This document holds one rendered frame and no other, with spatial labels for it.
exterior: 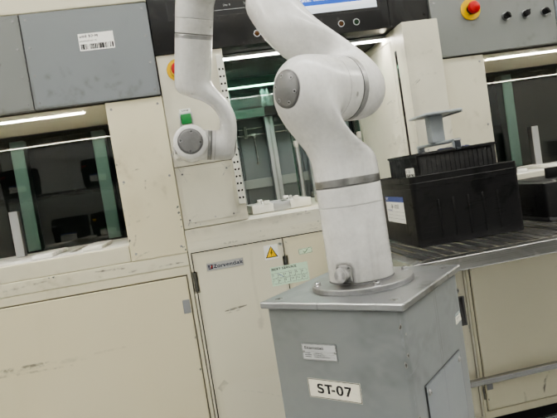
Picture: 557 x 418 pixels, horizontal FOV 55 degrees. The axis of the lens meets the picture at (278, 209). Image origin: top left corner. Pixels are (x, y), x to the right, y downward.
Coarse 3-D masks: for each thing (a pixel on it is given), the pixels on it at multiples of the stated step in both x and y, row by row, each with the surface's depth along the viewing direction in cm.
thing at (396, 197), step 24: (480, 168) 130; (504, 168) 131; (384, 192) 149; (408, 192) 131; (432, 192) 129; (456, 192) 130; (480, 192) 130; (504, 192) 131; (408, 216) 134; (432, 216) 129; (456, 216) 130; (480, 216) 130; (504, 216) 131; (408, 240) 136; (432, 240) 129; (456, 240) 130
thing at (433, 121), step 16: (432, 112) 136; (448, 112) 137; (432, 128) 141; (432, 144) 143; (480, 144) 132; (400, 160) 143; (416, 160) 132; (432, 160) 132; (448, 160) 132; (464, 160) 133; (480, 160) 133; (400, 176) 145; (416, 176) 134
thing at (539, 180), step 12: (552, 168) 153; (528, 180) 156; (540, 180) 148; (552, 180) 143; (528, 192) 145; (540, 192) 140; (552, 192) 138; (528, 204) 146; (540, 204) 141; (552, 204) 138; (528, 216) 147; (540, 216) 141; (552, 216) 138
